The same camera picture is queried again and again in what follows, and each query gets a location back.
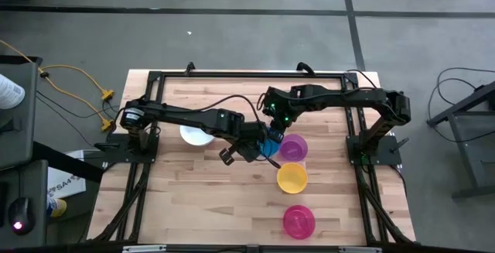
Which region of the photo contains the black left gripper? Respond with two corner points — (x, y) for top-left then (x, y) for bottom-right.
(231, 120), (282, 169)

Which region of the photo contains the blue plastic bowl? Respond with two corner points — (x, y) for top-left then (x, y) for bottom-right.
(258, 128), (282, 159)

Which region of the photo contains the yellow plastic bowl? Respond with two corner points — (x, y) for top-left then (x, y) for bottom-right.
(276, 162), (309, 195)

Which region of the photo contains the purple translucent plastic bowl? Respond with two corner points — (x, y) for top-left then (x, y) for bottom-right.
(278, 133), (309, 162)

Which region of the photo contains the red translucent plastic bowl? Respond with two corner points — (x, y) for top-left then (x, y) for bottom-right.
(282, 204), (316, 241)

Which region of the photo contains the large white bowl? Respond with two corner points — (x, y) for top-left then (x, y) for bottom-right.
(179, 125), (216, 147)

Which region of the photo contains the black metal side table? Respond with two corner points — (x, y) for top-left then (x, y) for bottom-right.
(426, 80), (495, 200)

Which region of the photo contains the black slanted desk bar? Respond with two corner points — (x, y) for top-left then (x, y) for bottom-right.
(32, 141), (104, 184)

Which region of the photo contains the white printed cardboard box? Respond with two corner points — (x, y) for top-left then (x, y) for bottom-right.
(46, 150), (87, 200)

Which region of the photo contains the person's yellow blue shoe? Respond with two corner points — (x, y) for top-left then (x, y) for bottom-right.
(46, 197), (67, 218)

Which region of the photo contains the black desk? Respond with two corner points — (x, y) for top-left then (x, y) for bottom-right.
(0, 159), (50, 248)

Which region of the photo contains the black computer mouse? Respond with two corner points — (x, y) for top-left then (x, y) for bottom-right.
(8, 197), (36, 236)

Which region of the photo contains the white labelled bottle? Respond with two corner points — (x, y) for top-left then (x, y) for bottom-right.
(0, 74), (26, 111)

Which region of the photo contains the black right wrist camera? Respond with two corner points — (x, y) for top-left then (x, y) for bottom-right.
(269, 126), (285, 143)

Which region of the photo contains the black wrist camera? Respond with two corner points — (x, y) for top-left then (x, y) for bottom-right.
(218, 142), (243, 166)
(269, 126), (285, 143)

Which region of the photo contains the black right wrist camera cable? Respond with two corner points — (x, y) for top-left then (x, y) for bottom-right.
(256, 91), (270, 111)

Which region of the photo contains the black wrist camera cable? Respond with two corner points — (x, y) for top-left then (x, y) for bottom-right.
(256, 91), (270, 111)
(160, 94), (268, 132)

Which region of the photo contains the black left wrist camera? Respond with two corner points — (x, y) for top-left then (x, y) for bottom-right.
(218, 142), (243, 166)

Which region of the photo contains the black left wrist camera cable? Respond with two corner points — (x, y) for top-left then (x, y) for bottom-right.
(160, 94), (268, 132)

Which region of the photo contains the black aluminium table frame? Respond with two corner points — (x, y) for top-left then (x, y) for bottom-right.
(87, 69), (417, 246)

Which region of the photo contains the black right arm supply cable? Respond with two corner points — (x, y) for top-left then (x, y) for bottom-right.
(345, 68), (380, 91)

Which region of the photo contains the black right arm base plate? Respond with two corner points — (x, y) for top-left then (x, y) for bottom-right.
(346, 135), (410, 166)

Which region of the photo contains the silver metal bracket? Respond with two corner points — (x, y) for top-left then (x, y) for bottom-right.
(122, 244), (167, 253)
(339, 246), (383, 253)

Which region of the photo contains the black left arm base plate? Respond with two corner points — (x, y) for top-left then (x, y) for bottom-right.
(94, 132), (159, 165)

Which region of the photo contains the yellow cable with plug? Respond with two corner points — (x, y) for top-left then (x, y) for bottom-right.
(45, 75), (116, 132)
(0, 39), (115, 101)

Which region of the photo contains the black looped floor cable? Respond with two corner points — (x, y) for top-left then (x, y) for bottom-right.
(426, 66), (495, 145)

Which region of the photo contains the thin black floor cable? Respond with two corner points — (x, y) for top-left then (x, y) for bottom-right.
(36, 90), (117, 138)

